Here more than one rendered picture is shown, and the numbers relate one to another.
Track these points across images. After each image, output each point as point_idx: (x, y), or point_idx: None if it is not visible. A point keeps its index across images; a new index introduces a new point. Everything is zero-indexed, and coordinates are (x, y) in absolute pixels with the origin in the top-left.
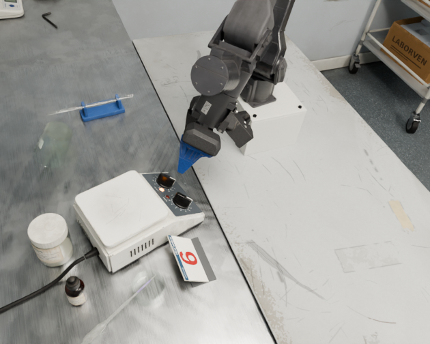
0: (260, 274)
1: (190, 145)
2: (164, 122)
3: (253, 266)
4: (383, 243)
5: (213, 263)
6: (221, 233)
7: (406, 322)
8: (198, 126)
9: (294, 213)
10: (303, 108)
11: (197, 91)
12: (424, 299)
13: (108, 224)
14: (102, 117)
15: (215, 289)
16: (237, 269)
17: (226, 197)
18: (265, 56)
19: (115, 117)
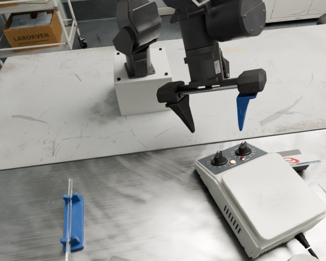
0: (289, 123)
1: (256, 92)
2: (113, 161)
3: (282, 125)
4: (256, 62)
5: (283, 149)
6: (254, 139)
7: (310, 68)
8: (246, 74)
9: (234, 94)
10: (162, 48)
11: (255, 35)
12: (293, 58)
13: (299, 204)
14: (83, 223)
15: (307, 151)
16: (286, 135)
17: (217, 129)
18: (152, 19)
19: (88, 208)
